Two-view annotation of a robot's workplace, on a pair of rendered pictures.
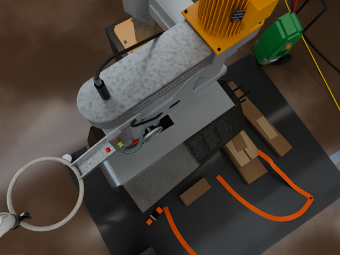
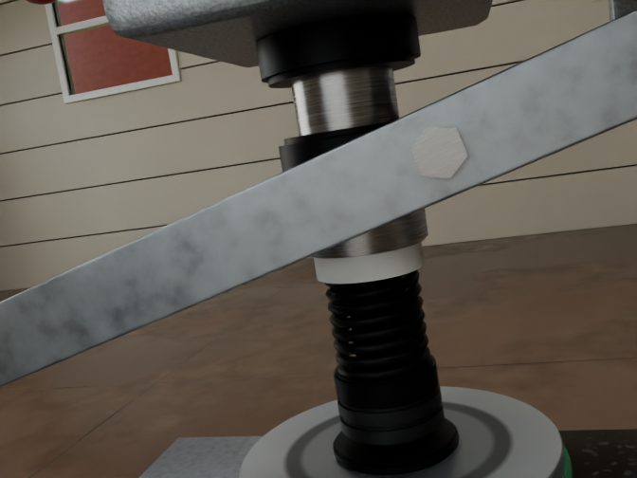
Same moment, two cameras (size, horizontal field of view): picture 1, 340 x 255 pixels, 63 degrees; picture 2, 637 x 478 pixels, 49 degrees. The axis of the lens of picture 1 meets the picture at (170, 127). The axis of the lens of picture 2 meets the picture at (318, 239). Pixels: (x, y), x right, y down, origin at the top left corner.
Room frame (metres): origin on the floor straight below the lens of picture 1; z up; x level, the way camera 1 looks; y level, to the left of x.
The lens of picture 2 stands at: (0.14, -0.05, 1.08)
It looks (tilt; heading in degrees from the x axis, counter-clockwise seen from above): 8 degrees down; 55
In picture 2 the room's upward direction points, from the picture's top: 9 degrees counter-clockwise
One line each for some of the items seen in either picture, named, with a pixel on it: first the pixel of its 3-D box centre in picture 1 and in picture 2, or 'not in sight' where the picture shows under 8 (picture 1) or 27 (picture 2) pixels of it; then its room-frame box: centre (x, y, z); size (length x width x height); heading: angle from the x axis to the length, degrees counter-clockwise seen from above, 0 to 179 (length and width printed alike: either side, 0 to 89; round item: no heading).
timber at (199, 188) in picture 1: (195, 191); not in sight; (0.13, -0.31, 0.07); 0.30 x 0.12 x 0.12; 132
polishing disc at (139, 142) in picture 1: (128, 138); (397, 453); (0.42, 0.29, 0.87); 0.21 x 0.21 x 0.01
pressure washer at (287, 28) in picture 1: (284, 32); not in sight; (1.78, -1.06, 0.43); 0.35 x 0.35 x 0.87; 22
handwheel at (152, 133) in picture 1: (149, 129); not in sight; (0.41, 0.13, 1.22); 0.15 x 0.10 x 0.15; 132
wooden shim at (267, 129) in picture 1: (266, 128); not in sight; (0.86, -1.01, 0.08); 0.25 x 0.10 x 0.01; 39
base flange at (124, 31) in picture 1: (151, 37); not in sight; (1.35, 0.25, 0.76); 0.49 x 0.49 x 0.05; 37
